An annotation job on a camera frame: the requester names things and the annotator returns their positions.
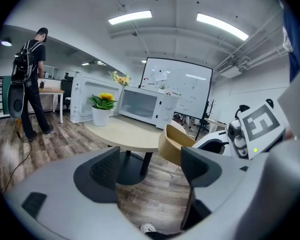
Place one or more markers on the wooden coat rack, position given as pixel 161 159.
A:
pixel 211 107

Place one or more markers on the yellow flower bouquet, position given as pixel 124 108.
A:
pixel 122 79

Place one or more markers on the white ceiling air conditioner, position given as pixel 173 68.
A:
pixel 228 70

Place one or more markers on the wooden chair with white cushion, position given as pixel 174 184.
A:
pixel 173 146

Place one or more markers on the person's dark blue shirt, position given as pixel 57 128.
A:
pixel 295 46

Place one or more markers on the small green plant white pot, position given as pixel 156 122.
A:
pixel 162 89

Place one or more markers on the person's white shoe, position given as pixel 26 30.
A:
pixel 147 227

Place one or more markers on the long ceiling light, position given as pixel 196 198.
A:
pixel 130 17
pixel 221 25

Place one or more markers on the potted sunflower in white pot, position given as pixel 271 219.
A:
pixel 101 114

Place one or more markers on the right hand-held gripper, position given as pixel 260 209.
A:
pixel 261 124

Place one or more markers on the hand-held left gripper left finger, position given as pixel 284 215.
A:
pixel 102 176

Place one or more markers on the black office chair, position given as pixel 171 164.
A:
pixel 66 89

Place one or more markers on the round beige table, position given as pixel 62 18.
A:
pixel 130 136

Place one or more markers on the black pen holder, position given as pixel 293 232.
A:
pixel 42 84

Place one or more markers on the white microwave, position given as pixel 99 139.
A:
pixel 165 109

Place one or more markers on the whiteboard on black stand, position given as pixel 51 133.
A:
pixel 187 89

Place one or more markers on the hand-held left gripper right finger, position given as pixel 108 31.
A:
pixel 200 170

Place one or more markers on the black pendant lamp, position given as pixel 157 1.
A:
pixel 6 42

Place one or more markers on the wooden desk with white legs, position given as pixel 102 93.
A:
pixel 52 91

